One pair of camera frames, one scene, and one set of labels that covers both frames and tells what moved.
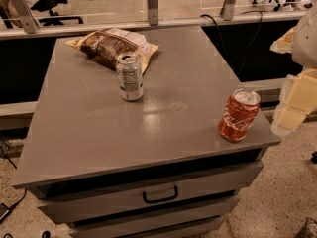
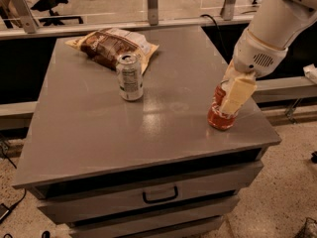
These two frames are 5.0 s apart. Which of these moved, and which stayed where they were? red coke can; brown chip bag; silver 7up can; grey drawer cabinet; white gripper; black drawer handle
Moved: red coke can; white gripper
Stayed: brown chip bag; black drawer handle; grey drawer cabinet; silver 7up can
